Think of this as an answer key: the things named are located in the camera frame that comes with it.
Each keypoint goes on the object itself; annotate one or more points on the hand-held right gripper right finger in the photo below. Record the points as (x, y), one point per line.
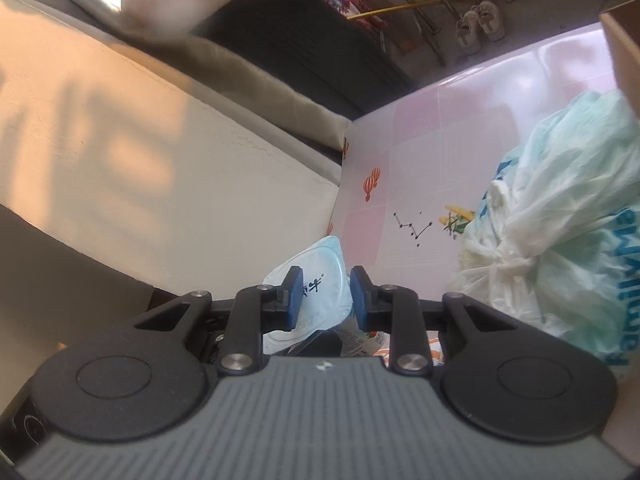
(357, 300)

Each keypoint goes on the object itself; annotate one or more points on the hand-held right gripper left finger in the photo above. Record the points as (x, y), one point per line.
(295, 297)

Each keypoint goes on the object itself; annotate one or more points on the white yogurt cup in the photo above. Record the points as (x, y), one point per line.
(325, 275)

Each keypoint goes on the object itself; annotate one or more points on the white plastic bag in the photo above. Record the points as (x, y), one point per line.
(560, 220)

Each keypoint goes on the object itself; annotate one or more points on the large brown cardboard box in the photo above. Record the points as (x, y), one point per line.
(625, 50)

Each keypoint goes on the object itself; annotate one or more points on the beige cloth cover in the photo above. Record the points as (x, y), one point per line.
(240, 75)

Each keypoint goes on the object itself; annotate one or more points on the black ribbed panel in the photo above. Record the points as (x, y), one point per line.
(310, 45)

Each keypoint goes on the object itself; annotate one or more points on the grey sneaker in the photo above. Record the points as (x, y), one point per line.
(468, 32)
(491, 21)

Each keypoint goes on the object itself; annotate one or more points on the red patterned cloth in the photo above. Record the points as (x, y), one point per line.
(357, 7)

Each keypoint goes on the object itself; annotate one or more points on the yellow stick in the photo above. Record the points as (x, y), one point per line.
(395, 9)

